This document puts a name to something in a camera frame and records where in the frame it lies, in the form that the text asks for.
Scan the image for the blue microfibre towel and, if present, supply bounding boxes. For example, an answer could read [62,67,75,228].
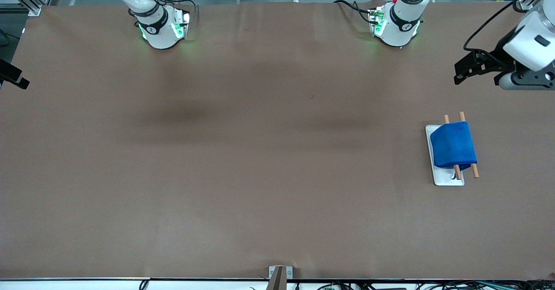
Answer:
[430,121,478,172]

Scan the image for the white towel rack wooden bars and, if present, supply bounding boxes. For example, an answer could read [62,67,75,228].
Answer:
[425,111,480,186]

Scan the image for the green lit base connector box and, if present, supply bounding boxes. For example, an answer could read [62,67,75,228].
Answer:
[173,9,192,40]
[368,7,387,37]

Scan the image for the brown table cover sheet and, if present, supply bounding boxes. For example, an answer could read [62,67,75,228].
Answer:
[0,0,555,280]

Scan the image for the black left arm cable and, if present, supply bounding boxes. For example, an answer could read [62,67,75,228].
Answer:
[463,0,548,65]

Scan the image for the black base power cable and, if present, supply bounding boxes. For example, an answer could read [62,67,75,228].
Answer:
[333,0,376,24]

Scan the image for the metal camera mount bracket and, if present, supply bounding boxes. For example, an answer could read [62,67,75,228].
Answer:
[268,266,294,290]

